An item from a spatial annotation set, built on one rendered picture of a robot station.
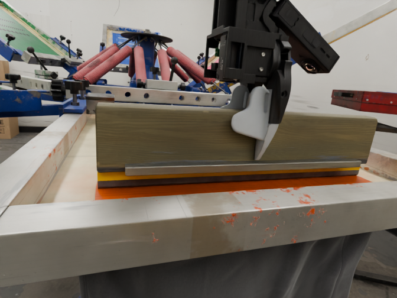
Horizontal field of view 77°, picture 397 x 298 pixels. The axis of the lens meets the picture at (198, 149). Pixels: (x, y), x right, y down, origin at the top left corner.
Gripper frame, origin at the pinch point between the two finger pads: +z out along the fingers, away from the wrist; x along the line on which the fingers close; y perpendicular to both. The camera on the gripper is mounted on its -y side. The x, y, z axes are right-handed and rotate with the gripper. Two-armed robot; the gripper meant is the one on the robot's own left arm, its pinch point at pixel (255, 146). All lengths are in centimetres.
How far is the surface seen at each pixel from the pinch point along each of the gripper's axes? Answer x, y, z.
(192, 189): 1.9, 9.3, 5.1
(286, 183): 1.7, -4.9, 5.1
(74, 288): -89, 39, 100
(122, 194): 2.0, 17.7, 5.0
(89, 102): -43, 25, 0
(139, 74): -95, 8, -9
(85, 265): 13.8, 20.4, 4.4
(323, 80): -201, -200, -19
